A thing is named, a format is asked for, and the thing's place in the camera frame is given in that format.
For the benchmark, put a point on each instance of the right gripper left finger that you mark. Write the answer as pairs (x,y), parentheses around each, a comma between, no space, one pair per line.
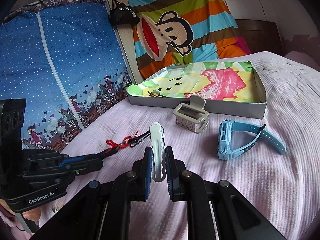
(134,185)

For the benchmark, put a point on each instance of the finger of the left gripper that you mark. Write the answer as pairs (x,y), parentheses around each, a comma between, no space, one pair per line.
(108,152)
(82,164)

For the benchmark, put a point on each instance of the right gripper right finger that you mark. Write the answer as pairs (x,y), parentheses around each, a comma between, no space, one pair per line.
(183,184)

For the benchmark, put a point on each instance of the black chain clip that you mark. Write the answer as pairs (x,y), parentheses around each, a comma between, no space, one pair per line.
(137,140)

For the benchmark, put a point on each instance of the white hair clip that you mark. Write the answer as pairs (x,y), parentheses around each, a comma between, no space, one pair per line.
(158,152)

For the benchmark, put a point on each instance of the blue kids smartwatch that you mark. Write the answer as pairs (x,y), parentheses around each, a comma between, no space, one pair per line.
(236,138)

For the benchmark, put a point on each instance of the left hand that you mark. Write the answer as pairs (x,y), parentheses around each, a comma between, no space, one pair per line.
(9,218)

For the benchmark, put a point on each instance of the pink bed cover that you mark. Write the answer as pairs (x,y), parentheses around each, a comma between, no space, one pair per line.
(284,188)

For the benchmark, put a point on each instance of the grey cardboard tray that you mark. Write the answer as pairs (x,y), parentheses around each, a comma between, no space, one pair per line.
(244,109)

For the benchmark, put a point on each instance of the blue fabric wardrobe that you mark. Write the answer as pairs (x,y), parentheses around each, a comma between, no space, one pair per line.
(64,59)

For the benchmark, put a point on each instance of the colourful painted paper liner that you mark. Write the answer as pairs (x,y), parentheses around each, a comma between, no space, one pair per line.
(224,81)

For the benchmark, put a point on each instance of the light wooden cabinet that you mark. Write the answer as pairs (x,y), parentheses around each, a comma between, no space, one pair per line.
(124,34)

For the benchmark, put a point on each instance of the black hanging bag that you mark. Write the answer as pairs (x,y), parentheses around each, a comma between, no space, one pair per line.
(121,14)

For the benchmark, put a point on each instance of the striped monkey blanket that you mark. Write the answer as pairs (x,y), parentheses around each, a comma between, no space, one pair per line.
(179,32)

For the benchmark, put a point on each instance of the dark wooden headboard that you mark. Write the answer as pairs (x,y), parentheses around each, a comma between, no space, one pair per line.
(261,36)

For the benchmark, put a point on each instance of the pink pillow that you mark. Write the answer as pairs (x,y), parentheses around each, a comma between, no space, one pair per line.
(303,58)

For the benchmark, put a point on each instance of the brown hair tie yellow bead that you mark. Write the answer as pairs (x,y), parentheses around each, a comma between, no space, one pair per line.
(155,95)

